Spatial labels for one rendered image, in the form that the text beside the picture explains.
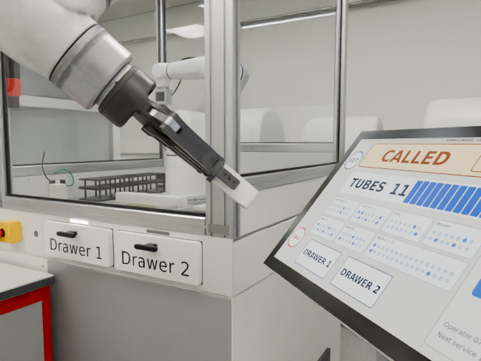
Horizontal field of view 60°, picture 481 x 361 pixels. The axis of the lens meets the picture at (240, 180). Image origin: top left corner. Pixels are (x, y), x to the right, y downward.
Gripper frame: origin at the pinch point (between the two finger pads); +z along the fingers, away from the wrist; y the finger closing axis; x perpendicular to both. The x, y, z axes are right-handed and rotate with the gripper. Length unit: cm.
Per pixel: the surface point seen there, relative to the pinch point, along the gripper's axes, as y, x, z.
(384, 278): -14.8, -0.6, 17.2
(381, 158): 1.0, -18.9, 17.3
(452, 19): 224, -263, 136
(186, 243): 48, 12, 14
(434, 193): -13.9, -13.3, 17.2
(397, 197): -8.2, -12.1, 17.3
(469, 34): 214, -257, 151
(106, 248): 70, 27, 3
